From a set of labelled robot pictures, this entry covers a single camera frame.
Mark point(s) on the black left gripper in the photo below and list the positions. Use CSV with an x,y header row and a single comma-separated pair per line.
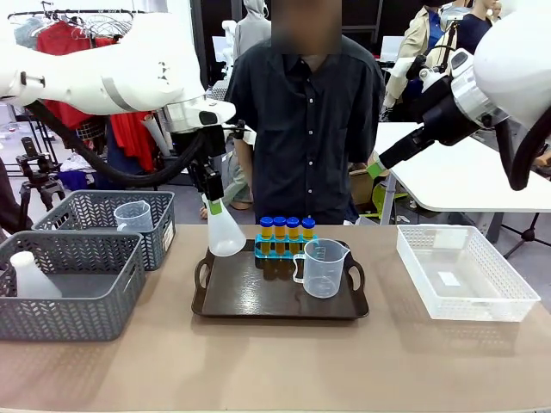
x,y
212,146

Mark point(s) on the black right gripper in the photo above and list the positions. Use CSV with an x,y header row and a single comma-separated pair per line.
x,y
447,120

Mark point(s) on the white plastic conical flask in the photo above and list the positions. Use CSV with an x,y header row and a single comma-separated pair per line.
x,y
226,241
30,279

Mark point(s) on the clear plastic measuring cup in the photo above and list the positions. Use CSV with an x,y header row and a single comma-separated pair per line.
x,y
133,217
323,275

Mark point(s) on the person's right forearm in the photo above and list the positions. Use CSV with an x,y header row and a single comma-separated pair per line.
x,y
244,159

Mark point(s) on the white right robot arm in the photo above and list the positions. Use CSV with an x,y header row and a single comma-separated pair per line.
x,y
512,51

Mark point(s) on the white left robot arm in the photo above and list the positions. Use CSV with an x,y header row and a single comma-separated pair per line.
x,y
129,64

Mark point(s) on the green chair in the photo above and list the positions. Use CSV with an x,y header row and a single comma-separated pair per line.
x,y
385,195

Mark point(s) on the cardboard box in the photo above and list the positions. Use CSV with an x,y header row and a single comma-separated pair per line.
x,y
360,187

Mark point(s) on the white table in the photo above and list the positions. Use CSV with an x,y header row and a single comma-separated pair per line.
x,y
452,185

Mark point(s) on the grey plastic lattice basket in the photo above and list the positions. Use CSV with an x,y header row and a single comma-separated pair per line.
x,y
159,241
64,320

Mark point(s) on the blue capped amber tube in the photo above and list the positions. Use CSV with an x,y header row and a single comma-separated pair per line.
x,y
280,232
308,230
267,232
293,232

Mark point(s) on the blue test tube rack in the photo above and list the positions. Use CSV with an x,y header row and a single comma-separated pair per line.
x,y
258,250

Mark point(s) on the red garment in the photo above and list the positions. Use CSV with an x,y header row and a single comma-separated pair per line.
x,y
129,137

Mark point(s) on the person in dark shirt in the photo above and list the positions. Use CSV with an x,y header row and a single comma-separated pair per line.
x,y
305,129

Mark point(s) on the mannequin in beige coat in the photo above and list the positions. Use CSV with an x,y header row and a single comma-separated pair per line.
x,y
415,34

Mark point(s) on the dark brown serving tray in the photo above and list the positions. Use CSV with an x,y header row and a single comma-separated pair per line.
x,y
258,297

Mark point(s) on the blue garment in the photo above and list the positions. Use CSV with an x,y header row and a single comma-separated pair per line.
x,y
73,180

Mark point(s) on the mannequin in navy shirt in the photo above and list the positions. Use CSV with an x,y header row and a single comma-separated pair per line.
x,y
473,26

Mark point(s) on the black floor stand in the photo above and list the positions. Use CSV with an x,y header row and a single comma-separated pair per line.
x,y
528,234

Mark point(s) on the mannequin in grey hoodie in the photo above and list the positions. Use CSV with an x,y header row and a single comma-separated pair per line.
x,y
249,34

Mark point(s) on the white plastic lattice basket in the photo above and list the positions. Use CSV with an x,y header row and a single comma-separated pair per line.
x,y
473,310

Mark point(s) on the metal clothes rack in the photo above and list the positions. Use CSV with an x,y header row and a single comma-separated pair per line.
x,y
99,17

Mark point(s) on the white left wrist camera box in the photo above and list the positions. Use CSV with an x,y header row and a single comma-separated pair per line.
x,y
215,115

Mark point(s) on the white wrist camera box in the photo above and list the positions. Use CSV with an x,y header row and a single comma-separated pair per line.
x,y
215,115
458,64

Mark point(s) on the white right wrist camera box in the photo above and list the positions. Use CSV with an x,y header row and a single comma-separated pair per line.
x,y
458,64

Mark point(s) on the black camera tripod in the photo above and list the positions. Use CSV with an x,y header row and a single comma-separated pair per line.
x,y
39,185

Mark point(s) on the black camera on tripod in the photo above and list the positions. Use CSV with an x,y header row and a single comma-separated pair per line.
x,y
29,146

